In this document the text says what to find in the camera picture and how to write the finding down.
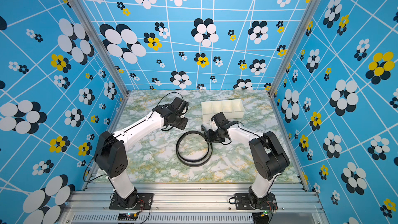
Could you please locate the left controller board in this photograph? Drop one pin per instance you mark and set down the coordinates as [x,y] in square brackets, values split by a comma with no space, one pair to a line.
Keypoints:
[127,217]

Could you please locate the aluminium corner post right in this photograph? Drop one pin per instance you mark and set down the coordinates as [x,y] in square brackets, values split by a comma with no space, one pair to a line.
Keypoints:
[295,41]

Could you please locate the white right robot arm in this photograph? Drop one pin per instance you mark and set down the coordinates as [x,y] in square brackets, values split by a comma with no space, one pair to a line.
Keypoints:
[270,159]

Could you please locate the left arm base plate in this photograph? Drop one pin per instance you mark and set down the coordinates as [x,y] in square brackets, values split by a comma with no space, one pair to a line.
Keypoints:
[137,201]

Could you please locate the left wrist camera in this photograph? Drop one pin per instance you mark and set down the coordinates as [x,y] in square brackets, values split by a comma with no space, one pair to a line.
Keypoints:
[178,107]

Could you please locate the right controller board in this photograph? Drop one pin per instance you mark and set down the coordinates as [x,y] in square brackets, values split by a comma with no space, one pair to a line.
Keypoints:
[260,218]

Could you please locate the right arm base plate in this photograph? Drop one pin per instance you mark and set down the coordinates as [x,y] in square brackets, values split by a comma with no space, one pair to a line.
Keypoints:
[250,202]

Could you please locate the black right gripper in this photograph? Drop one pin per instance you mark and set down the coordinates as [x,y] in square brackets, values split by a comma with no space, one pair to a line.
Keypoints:
[210,138]

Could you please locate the controller board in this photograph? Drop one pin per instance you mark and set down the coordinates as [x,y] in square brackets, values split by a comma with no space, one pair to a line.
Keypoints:
[260,218]
[127,217]

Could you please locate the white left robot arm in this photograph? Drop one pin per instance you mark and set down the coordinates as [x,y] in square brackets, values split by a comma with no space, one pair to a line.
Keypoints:
[112,148]

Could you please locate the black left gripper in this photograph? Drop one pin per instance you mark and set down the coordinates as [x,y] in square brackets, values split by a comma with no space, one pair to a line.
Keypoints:
[184,124]

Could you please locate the aluminium corner post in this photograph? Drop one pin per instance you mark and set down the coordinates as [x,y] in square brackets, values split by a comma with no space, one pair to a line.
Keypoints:
[295,41]
[84,19]

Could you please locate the aluminium corner post left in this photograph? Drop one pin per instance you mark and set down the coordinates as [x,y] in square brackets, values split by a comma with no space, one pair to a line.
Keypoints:
[84,19]

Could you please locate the aluminium front rail frame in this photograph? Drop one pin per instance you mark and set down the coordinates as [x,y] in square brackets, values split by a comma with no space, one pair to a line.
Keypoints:
[194,203]

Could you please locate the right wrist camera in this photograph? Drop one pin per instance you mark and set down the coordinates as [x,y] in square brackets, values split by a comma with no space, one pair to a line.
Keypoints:
[218,121]

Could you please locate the white compartment storage tray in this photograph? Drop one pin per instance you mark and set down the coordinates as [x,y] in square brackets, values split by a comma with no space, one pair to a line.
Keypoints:
[232,109]

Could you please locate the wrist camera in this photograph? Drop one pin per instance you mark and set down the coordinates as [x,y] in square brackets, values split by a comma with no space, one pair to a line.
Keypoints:
[178,107]
[218,121]

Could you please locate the black belt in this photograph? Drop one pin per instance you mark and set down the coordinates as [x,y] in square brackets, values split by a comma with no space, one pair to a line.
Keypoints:
[193,150]

